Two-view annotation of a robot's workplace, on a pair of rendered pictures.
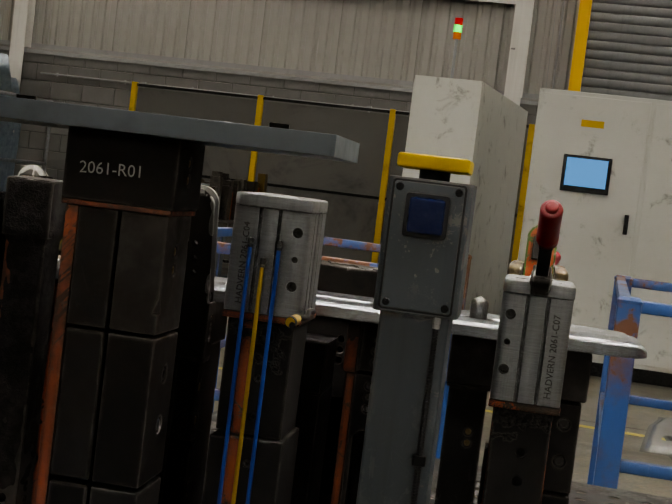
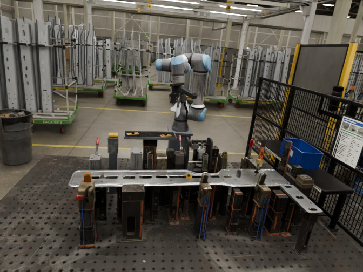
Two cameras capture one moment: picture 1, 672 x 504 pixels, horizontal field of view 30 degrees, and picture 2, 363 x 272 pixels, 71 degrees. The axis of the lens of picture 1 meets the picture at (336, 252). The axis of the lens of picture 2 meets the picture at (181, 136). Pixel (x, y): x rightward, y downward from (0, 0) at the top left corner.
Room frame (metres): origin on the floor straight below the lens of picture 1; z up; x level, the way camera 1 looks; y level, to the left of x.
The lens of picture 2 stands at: (2.80, -0.22, 1.77)
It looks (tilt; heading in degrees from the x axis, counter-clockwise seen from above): 19 degrees down; 159
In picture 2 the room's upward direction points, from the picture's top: 5 degrees clockwise
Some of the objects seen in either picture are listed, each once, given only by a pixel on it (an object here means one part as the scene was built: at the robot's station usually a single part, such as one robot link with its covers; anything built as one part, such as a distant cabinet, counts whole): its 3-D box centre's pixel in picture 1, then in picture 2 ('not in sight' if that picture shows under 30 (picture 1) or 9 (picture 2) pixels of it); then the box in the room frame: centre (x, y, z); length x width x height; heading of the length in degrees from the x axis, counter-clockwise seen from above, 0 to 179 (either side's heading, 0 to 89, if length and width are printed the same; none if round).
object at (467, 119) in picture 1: (463, 189); not in sight; (10.31, -0.98, 1.22); 2.40 x 0.54 x 2.45; 164
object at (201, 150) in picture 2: not in sight; (195, 169); (1.27, 0.49, 0.94); 0.18 x 0.13 x 0.49; 81
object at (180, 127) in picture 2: not in sight; (180, 123); (0.81, 0.51, 1.15); 0.15 x 0.15 x 0.10
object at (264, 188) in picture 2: not in sight; (258, 210); (1.73, 0.73, 0.87); 0.12 x 0.09 x 0.35; 171
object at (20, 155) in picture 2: not in sight; (14, 136); (-1.18, -1.24, 0.36); 0.54 x 0.50 x 0.73; 167
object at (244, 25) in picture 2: not in sight; (241, 56); (-8.54, 6.81, 1.64); 0.91 x 0.36 x 3.28; 167
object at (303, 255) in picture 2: not in sight; (305, 232); (1.93, 0.92, 0.84); 0.11 x 0.06 x 0.29; 171
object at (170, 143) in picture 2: not in sight; (177, 150); (0.81, 0.51, 0.90); 0.21 x 0.21 x 0.40; 77
